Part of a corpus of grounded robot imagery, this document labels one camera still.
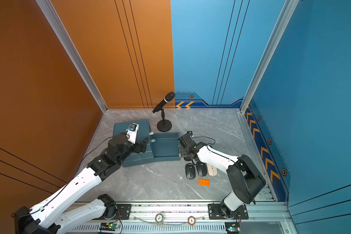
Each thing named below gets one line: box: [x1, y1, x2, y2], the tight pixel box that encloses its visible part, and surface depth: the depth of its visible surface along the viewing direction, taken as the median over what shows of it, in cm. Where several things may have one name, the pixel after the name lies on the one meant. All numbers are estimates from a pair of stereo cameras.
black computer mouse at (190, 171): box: [185, 162, 196, 180], surface depth 87 cm
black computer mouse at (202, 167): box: [195, 161, 208, 177], surface depth 88 cm
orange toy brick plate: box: [197, 178, 211, 187], surface depth 84 cm
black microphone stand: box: [156, 108, 173, 133], surface depth 110 cm
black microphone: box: [152, 91, 176, 114], surface depth 87 cm
